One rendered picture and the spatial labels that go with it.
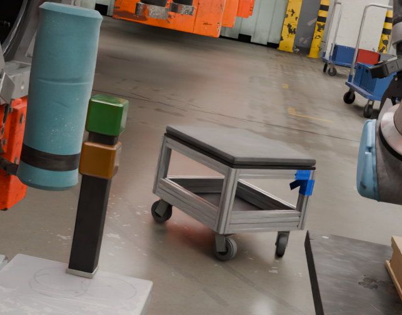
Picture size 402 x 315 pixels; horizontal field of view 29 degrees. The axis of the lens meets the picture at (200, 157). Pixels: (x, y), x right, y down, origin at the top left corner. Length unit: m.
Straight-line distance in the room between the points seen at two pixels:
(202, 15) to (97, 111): 4.02
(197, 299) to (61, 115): 1.08
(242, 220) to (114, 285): 1.48
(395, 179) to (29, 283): 0.76
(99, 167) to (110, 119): 0.06
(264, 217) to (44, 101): 1.43
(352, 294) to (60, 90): 0.70
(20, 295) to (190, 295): 1.28
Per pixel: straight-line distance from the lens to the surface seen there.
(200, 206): 2.41
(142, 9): 1.02
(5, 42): 1.40
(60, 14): 1.07
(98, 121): 0.86
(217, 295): 2.13
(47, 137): 1.10
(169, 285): 2.13
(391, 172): 1.42
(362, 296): 1.48
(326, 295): 1.44
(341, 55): 10.35
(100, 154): 0.86
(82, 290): 0.88
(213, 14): 4.85
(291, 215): 2.49
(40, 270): 0.91
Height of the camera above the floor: 0.80
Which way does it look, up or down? 12 degrees down
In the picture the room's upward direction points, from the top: 11 degrees clockwise
